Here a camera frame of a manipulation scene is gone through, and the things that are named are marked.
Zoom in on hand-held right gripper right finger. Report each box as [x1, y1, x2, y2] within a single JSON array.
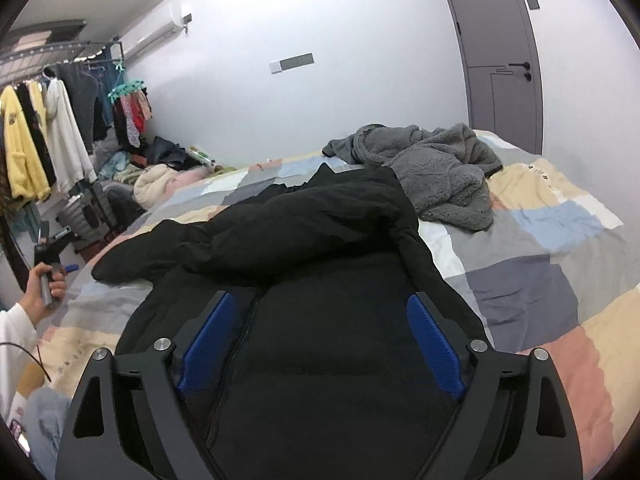
[[406, 292, 586, 480]]

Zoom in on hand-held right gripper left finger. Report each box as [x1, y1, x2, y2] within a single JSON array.
[[54, 290, 238, 480]]

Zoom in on black padded jacket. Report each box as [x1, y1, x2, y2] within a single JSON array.
[[92, 162, 496, 480]]

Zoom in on person's left forearm white sleeve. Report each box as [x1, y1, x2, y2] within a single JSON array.
[[0, 304, 41, 416]]

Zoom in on colourful hanging clothes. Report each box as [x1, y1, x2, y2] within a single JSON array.
[[112, 87, 153, 148]]

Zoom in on metal clothes rack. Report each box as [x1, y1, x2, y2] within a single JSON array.
[[0, 37, 126, 81]]

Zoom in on person's left hand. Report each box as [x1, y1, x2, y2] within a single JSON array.
[[19, 262, 68, 320]]

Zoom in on grey suitcase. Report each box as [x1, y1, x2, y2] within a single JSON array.
[[55, 180, 126, 251]]

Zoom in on yellow hanging hoodie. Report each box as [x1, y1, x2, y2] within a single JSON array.
[[0, 85, 53, 201]]

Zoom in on light blue cloth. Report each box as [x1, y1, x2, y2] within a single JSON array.
[[97, 150, 133, 181]]

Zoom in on white hanging hoodie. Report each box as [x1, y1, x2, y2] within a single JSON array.
[[45, 77, 98, 181]]

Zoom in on cream plush blanket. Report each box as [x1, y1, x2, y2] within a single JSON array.
[[132, 165, 181, 206]]

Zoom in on patchwork bed cover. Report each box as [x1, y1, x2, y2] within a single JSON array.
[[15, 130, 633, 480]]

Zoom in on black hanging garment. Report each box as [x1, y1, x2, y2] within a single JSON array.
[[17, 80, 58, 186]]

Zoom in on pink cloth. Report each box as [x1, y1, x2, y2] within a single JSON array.
[[165, 167, 216, 196]]

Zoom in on black cloth pile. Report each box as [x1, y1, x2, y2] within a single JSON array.
[[142, 135, 201, 171]]

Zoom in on dark grey hanging garment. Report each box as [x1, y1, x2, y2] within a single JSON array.
[[55, 62, 108, 151]]

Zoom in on person's leg in jeans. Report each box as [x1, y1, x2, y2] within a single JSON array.
[[0, 385, 71, 478]]

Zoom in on grey fleece garment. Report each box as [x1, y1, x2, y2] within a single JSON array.
[[322, 122, 503, 231]]

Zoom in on teal clip hanger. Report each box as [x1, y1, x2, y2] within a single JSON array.
[[107, 60, 146, 101]]

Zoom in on white air conditioner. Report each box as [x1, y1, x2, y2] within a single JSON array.
[[122, 0, 193, 56]]

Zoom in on grey door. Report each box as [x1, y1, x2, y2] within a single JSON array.
[[434, 0, 545, 156]]

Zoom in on thin black cable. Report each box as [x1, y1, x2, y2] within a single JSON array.
[[0, 342, 53, 383]]

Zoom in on grey wall panel strip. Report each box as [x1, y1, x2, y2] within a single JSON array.
[[270, 52, 316, 75]]

